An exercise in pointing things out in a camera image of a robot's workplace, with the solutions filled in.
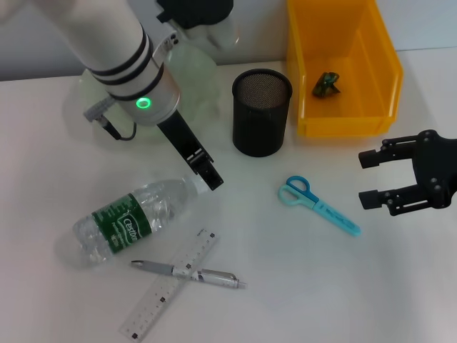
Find green plastic wrapper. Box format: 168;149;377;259
312;71;342;98

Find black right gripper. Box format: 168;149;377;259
358;129;457;217

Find clear green-label water bottle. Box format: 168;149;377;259
73;174;210;267

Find left gripper connector cable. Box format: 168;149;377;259
84;98;137;141

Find grey white pen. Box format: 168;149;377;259
131;259;248;289

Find pale green glass fruit plate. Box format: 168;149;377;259
79;44;221;140

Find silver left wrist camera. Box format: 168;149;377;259
155;0;241;54

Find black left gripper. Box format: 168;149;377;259
156;112;225;192

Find clear plastic ruler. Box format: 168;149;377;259
119;228;219;340

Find black mesh pen holder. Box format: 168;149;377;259
231;68;293;157

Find blue teal scissors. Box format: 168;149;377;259
277;174;362;237

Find yellow plastic bin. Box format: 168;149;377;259
285;0;404;139

